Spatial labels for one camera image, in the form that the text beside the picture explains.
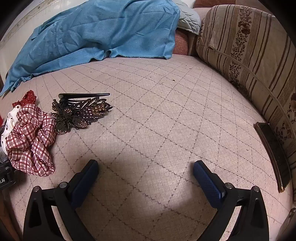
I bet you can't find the brown rhinestone butterfly hair clip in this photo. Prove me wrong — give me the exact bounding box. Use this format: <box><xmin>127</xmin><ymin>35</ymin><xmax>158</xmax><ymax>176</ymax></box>
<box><xmin>51</xmin><ymin>108</ymin><xmax>93</xmax><ymax>136</ymax></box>

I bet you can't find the blue cloth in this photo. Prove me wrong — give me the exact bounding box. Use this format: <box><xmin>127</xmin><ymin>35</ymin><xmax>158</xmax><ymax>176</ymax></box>
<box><xmin>0</xmin><ymin>0</ymin><xmax>181</xmax><ymax>98</ymax></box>

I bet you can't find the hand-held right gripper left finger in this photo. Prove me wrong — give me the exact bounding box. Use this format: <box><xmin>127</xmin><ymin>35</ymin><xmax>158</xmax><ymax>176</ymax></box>
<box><xmin>23</xmin><ymin>159</ymin><xmax>100</xmax><ymax>241</ymax></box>

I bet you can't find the white polka dot scrunchie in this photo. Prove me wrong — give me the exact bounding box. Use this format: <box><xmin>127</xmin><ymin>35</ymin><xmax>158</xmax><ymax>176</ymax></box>
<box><xmin>0</xmin><ymin>105</ymin><xmax>22</xmax><ymax>151</ymax></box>

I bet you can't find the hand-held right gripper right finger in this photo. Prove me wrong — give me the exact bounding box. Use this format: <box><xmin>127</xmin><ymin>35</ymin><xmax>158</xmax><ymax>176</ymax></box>
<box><xmin>193</xmin><ymin>160</ymin><xmax>270</xmax><ymax>241</ymax></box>

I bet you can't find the brown rhinestone leaf hair clip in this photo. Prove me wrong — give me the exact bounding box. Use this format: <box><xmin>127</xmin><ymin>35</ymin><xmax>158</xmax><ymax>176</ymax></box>
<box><xmin>75</xmin><ymin>98</ymin><xmax>114</xmax><ymax>127</ymax></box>

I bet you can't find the red polka dot scrunchie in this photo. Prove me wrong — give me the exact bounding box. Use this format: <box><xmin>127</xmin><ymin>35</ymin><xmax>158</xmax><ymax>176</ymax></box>
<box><xmin>12</xmin><ymin>90</ymin><xmax>37</xmax><ymax>108</ymax></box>

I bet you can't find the red plaid scrunchie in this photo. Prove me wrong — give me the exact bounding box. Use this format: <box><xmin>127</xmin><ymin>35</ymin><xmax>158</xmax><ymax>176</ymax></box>
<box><xmin>6</xmin><ymin>104</ymin><xmax>57</xmax><ymax>176</ymax></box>

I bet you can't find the pink quilted bed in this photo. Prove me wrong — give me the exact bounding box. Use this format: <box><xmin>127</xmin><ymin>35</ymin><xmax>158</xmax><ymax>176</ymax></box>
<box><xmin>0</xmin><ymin>55</ymin><xmax>296</xmax><ymax>241</ymax></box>

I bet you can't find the black smartphone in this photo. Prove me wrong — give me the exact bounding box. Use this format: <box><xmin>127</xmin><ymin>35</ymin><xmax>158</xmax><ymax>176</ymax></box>
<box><xmin>254</xmin><ymin>122</ymin><xmax>291</xmax><ymax>193</ymax></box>

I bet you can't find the orange cushion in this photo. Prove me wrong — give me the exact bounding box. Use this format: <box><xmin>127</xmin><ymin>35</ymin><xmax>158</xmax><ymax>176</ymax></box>
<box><xmin>172</xmin><ymin>30</ymin><xmax>190</xmax><ymax>56</ymax></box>

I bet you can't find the grey quilted pillow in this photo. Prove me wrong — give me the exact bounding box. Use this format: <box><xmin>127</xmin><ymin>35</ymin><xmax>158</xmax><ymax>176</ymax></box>
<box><xmin>178</xmin><ymin>2</ymin><xmax>201</xmax><ymax>35</ymax></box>

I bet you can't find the striped floral cushion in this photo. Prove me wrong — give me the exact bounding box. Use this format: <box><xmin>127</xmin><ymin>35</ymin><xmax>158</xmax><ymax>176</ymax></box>
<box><xmin>195</xmin><ymin>5</ymin><xmax>296</xmax><ymax>167</ymax></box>

